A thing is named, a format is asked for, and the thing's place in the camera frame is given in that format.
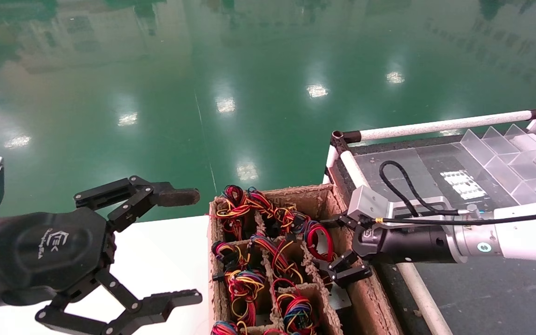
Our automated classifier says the black camera cable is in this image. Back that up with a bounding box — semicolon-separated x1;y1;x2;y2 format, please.
374;209;536;226

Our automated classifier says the brown cardboard box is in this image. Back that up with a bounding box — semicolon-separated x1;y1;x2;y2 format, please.
207;184;403;335

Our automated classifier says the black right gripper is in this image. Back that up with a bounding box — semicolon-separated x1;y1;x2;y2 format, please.
315;213;458;288

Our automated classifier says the clear acrylic divider tray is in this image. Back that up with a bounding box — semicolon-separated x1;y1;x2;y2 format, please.
459;123;536;212

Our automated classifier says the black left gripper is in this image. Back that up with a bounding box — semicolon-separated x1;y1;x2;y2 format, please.
0;175;203;335

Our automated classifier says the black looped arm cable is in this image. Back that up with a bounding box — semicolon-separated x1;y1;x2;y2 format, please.
379;161;462;218

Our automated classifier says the long white frame pipe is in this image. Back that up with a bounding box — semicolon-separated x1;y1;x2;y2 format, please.
360;110;534;141
340;150;452;335

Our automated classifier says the silver power supply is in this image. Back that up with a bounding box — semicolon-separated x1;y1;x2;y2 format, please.
303;221;355;311

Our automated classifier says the cardboard divider grid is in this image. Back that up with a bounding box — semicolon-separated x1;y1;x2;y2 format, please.
210;198;343;335

